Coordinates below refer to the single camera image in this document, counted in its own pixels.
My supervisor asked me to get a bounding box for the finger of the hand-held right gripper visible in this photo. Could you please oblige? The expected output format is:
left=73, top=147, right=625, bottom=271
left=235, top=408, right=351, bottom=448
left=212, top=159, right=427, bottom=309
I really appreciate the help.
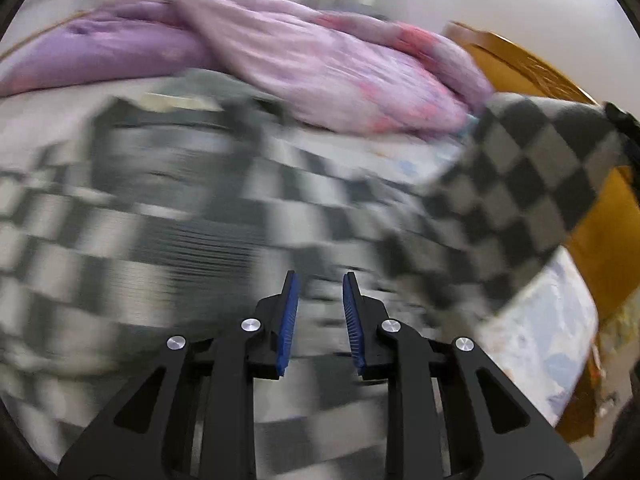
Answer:
left=602, top=101, right=640, bottom=171

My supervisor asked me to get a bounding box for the wooden rail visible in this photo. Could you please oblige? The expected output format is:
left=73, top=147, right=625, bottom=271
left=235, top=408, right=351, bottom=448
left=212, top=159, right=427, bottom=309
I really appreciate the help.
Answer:
left=0, top=10, right=96, bottom=61

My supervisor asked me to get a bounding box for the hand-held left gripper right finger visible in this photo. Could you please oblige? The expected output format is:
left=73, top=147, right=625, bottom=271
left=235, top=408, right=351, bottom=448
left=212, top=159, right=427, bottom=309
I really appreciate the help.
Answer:
left=341, top=271, right=585, bottom=480

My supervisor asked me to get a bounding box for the purple floral quilt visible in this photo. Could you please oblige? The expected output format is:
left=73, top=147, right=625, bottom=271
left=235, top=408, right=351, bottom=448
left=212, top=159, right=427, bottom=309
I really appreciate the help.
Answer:
left=0, top=0, right=496, bottom=141

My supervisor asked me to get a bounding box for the wooden headboard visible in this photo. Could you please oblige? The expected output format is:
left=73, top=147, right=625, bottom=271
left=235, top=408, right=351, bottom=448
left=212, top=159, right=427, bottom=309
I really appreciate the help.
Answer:
left=442, top=20, right=640, bottom=321

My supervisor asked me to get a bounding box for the wooden nightstand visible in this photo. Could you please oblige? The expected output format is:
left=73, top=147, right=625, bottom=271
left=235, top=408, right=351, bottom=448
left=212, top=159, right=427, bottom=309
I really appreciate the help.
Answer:
left=552, top=310, right=621, bottom=443

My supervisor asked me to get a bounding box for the grey checkered knit sweater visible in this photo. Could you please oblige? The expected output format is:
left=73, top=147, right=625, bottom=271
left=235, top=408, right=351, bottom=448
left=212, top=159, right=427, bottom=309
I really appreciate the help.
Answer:
left=0, top=67, right=632, bottom=480

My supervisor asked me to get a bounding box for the bed with floral sheet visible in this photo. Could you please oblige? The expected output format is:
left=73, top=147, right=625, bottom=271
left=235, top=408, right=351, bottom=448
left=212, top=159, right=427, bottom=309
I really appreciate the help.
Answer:
left=0, top=77, right=601, bottom=428

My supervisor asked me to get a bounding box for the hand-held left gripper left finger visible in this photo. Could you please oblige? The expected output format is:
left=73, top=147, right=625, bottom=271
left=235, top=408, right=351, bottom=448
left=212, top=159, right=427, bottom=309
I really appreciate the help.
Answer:
left=57, top=270, right=302, bottom=480

